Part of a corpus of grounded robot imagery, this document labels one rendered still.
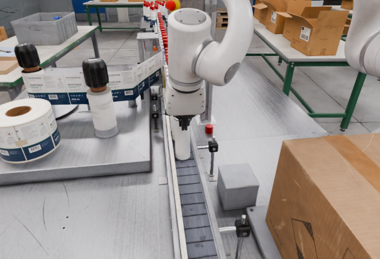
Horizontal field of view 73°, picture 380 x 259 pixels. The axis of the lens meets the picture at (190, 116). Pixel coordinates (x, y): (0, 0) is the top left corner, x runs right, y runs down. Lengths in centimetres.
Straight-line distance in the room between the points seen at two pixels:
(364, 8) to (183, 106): 46
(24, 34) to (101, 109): 207
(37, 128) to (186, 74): 60
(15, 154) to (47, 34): 198
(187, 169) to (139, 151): 20
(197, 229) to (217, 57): 43
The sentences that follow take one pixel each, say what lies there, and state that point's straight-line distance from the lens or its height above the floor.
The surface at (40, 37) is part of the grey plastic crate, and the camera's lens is 292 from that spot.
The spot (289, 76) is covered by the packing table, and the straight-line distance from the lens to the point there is 251.
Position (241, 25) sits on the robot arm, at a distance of 48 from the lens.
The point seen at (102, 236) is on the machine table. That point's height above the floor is 83.
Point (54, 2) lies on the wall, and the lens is 943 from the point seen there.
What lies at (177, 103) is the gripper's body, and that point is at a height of 116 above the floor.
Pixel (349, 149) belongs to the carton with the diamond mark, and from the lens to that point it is 64.
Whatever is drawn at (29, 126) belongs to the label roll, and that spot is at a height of 101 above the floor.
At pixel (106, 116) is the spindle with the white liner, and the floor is 97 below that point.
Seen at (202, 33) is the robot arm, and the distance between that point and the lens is 50.
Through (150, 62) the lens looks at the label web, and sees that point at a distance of 132.
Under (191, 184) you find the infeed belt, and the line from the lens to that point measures 81.
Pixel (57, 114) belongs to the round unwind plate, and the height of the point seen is 89.
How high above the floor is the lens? 145
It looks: 30 degrees down
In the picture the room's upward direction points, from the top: straight up
